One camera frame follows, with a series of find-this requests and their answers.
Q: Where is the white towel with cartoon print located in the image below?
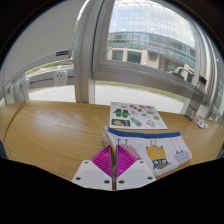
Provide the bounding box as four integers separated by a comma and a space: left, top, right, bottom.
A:
102, 125, 193, 178

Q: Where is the grey window handle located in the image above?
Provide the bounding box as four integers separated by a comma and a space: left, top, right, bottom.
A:
173, 66, 195, 83

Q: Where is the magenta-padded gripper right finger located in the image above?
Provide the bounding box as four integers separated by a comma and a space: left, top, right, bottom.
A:
114, 144, 157, 192

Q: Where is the white wall socket rail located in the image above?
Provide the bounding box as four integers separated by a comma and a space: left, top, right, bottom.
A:
3, 68, 75, 106

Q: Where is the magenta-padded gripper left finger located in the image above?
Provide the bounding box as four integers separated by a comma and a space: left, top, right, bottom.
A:
71, 144, 114, 192

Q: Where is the glass office building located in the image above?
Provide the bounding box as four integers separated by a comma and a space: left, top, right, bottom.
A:
105, 0, 198, 76

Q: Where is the large sticker sheet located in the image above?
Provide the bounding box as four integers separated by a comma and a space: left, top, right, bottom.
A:
109, 101, 168, 131

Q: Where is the small sticker sheet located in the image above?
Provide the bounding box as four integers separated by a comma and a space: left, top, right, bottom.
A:
194, 114, 210, 129

